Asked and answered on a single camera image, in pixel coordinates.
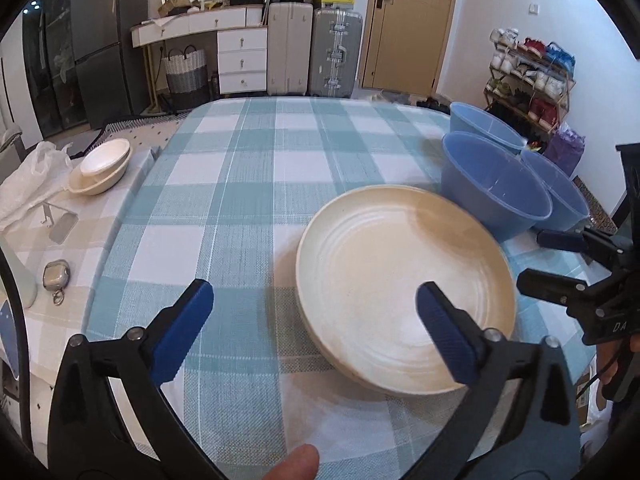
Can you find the metal phone stand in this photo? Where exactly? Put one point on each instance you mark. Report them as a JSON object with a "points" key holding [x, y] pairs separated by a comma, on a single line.
{"points": [[62, 227]]}

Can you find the small open cardboard box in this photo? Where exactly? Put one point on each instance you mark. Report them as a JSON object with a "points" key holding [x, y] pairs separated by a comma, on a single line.
{"points": [[175, 7]]}

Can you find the stacked small cream bowls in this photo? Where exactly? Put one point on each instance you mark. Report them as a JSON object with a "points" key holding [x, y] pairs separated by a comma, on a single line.
{"points": [[100, 185]]}

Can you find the wooden shoe rack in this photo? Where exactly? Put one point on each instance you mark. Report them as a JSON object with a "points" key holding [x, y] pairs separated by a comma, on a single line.
{"points": [[569, 95]]}

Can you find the grey earbud case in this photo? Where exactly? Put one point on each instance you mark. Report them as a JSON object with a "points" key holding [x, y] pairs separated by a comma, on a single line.
{"points": [[55, 275]]}

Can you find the white vanity desk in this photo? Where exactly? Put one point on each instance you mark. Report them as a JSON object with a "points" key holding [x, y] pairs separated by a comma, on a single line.
{"points": [[240, 60]]}

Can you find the shoe rack with shoes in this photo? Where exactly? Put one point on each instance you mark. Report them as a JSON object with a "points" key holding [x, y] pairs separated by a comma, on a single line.
{"points": [[530, 77]]}

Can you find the teal plaid tablecloth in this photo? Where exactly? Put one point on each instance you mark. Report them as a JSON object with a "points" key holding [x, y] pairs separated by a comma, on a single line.
{"points": [[250, 185]]}

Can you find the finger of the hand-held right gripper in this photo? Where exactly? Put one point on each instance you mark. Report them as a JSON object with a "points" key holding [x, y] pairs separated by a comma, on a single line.
{"points": [[545, 285], [560, 241]]}

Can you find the white box with blue face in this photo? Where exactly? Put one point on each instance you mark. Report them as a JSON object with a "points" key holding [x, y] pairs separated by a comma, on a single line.
{"points": [[7, 340]]}

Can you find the silver suitcase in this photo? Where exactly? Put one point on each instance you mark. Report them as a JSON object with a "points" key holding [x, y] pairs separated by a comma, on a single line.
{"points": [[332, 55]]}

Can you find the person's right hand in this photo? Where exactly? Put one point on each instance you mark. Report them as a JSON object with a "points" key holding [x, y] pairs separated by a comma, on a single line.
{"points": [[612, 367]]}

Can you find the black glass cabinet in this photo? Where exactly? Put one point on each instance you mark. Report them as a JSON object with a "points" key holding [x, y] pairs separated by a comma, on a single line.
{"points": [[50, 60]]}

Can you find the grey refrigerator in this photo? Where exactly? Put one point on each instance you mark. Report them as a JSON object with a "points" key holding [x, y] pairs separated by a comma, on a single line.
{"points": [[105, 35]]}

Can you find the small white bowl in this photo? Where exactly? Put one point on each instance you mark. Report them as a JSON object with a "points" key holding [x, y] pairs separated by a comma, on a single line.
{"points": [[102, 157]]}

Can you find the woven laundry basket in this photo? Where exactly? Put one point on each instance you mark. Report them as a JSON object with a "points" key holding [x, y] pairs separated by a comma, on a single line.
{"points": [[187, 80]]}

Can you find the white plastic bag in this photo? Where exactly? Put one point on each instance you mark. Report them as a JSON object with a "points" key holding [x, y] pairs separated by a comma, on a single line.
{"points": [[30, 185]]}

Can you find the cluster of loose shoes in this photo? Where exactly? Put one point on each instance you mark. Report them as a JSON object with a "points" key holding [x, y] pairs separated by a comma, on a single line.
{"points": [[430, 103]]}

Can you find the tan wooden door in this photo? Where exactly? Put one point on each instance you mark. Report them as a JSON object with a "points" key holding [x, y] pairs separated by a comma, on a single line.
{"points": [[415, 20]]}

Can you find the blue bowl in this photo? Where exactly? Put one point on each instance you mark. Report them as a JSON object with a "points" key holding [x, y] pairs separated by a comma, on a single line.
{"points": [[480, 125], [480, 200], [565, 205]]}

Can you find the beige plaid cloth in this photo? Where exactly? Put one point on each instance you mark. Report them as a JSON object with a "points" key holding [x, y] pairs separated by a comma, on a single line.
{"points": [[100, 240]]}

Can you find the purple plastic bag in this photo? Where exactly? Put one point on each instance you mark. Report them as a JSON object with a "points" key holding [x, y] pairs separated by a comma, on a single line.
{"points": [[565, 152]]}

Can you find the white bottle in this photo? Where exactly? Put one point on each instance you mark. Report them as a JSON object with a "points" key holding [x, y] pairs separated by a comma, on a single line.
{"points": [[22, 285]]}

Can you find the person's left hand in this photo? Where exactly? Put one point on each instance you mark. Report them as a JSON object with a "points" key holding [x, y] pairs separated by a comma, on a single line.
{"points": [[295, 462]]}

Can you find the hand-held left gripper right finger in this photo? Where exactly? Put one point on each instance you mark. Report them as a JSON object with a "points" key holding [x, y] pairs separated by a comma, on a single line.
{"points": [[445, 335]]}

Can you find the beige suitcase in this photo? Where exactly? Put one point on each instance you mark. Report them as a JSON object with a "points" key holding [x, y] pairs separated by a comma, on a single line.
{"points": [[290, 50]]}

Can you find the black white patterned rug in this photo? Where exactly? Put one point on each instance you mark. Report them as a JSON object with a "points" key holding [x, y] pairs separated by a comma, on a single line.
{"points": [[130, 127]]}

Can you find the black yellow shoe box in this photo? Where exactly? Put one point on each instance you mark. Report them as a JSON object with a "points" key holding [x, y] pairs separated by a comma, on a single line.
{"points": [[334, 1]]}

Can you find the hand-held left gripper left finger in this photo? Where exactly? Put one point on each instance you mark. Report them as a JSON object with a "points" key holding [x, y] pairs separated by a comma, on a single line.
{"points": [[182, 330]]}

